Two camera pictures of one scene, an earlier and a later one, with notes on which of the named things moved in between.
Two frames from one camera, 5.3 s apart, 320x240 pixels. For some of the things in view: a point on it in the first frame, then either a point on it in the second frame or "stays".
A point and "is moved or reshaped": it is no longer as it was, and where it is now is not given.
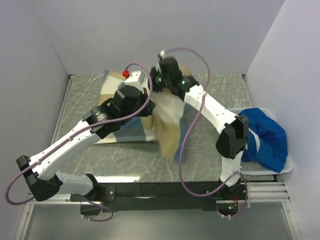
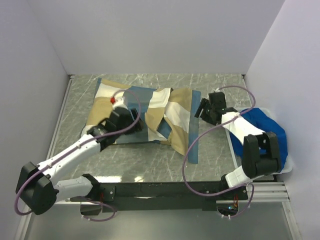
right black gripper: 153,72 → 204,104
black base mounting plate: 164,196 stays
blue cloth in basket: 267,144 stays
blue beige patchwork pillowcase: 166,126 is moved or reshaped
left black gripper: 148,112 → 138,127
